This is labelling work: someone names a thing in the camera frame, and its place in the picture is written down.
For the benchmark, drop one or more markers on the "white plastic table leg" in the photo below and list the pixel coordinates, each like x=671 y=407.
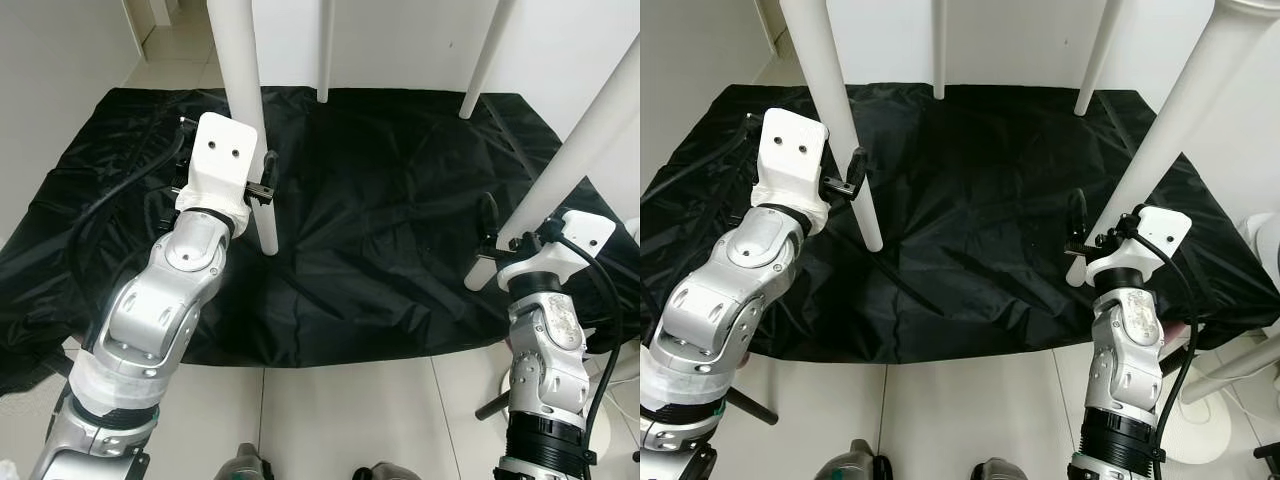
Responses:
x=490 y=60
x=1100 y=55
x=1180 y=120
x=830 y=100
x=939 y=50
x=325 y=50
x=240 y=100
x=580 y=150

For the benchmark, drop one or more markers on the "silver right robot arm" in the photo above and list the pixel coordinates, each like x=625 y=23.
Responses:
x=1125 y=360
x=545 y=360

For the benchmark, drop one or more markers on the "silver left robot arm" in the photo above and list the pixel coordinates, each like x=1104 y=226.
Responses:
x=160 y=300
x=730 y=290

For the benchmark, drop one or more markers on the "black table cloth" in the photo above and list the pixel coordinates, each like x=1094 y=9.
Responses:
x=380 y=220
x=1000 y=220

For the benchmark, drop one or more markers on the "grey right robot foot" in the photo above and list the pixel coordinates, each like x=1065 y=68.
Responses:
x=1000 y=470
x=385 y=472

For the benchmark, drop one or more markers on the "grey robot foot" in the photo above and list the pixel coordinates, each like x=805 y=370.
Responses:
x=858 y=462
x=245 y=462
x=385 y=472
x=1000 y=470

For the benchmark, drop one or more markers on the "black magenta hair dryer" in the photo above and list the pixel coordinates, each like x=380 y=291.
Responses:
x=1268 y=455

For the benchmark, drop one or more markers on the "grey left robot foot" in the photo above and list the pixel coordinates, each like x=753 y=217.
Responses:
x=245 y=462
x=858 y=462

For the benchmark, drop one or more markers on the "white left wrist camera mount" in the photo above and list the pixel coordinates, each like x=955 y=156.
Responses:
x=225 y=160
x=790 y=160

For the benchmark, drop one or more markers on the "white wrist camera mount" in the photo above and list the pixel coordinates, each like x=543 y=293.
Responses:
x=225 y=160
x=565 y=240
x=790 y=160
x=1145 y=245

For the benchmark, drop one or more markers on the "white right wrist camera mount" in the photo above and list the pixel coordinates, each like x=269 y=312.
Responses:
x=565 y=240
x=1145 y=245

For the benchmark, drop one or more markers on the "white pedestal fan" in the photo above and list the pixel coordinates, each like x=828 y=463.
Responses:
x=1230 y=380

